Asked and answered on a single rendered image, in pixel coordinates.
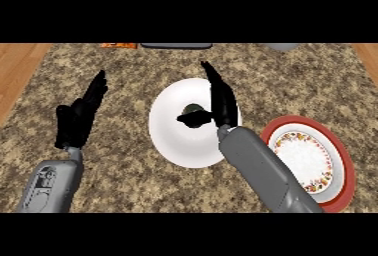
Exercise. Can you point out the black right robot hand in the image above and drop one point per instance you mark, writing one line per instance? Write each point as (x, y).
(221, 103)

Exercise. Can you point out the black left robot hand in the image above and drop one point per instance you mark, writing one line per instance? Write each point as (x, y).
(78, 116)

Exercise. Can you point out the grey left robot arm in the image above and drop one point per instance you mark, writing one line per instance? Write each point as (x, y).
(51, 186)

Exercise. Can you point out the dark green squash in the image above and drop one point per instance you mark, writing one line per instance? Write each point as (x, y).
(193, 108)

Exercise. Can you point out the white plate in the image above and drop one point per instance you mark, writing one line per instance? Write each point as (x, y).
(184, 146)

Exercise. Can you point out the red rimmed floral plate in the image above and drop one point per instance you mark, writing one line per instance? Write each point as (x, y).
(307, 160)

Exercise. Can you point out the dark grey flat tray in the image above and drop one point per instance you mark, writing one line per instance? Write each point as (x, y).
(175, 45)

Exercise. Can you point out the pale grey round object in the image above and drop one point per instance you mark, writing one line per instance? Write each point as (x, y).
(280, 46)

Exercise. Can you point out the orange packet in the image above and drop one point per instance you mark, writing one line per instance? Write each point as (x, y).
(118, 45)

